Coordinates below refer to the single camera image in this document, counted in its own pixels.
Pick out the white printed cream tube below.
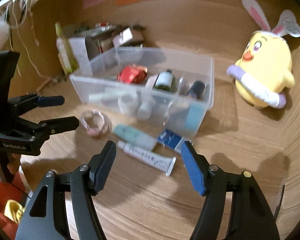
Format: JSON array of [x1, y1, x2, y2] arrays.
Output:
[[117, 140, 176, 176]]

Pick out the light teal tube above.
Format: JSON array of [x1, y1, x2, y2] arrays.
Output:
[[113, 124, 157, 151]]

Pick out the pink white braided bracelet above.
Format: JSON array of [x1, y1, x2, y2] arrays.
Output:
[[79, 109, 113, 138]]

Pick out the blue Max staples box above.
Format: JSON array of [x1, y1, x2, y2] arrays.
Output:
[[157, 129, 193, 154]]

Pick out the teal tape roll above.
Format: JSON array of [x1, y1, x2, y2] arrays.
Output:
[[185, 105, 205, 131]]

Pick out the pale green stick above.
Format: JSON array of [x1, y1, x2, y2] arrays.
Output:
[[88, 90, 138, 102]]

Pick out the white pen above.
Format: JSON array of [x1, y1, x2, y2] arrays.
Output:
[[163, 76, 184, 127]]

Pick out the white round bottle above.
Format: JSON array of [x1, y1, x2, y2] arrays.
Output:
[[137, 75, 158, 120]]

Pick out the dark purple cosmetic bottle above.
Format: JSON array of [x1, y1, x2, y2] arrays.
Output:
[[186, 80, 205, 100]]

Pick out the red envelope packet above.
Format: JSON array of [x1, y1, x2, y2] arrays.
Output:
[[117, 64, 148, 84]]

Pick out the green glass spray bottle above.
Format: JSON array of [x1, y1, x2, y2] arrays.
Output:
[[153, 69, 175, 93]]

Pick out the person's left hand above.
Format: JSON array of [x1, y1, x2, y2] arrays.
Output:
[[7, 153, 21, 174]]

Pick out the tall green spray bottle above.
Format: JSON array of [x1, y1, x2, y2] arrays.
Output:
[[55, 22, 78, 75]]

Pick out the clear plastic storage bin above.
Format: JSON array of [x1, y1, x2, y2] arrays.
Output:
[[70, 47, 215, 138]]

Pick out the small white open box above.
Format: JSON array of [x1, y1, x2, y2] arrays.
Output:
[[112, 28, 144, 48]]

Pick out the yellow chick plush toy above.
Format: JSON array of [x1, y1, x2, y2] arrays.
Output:
[[226, 0, 300, 109]]

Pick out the white cord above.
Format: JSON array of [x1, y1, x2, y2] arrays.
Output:
[[11, 0, 53, 81]]

